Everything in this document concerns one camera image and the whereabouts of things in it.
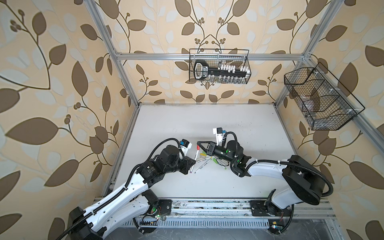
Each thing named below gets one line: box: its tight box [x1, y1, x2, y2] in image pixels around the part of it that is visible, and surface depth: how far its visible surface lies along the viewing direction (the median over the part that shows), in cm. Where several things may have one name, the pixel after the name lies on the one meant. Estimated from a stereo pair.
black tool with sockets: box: [193, 59, 251, 80], surface depth 84 cm
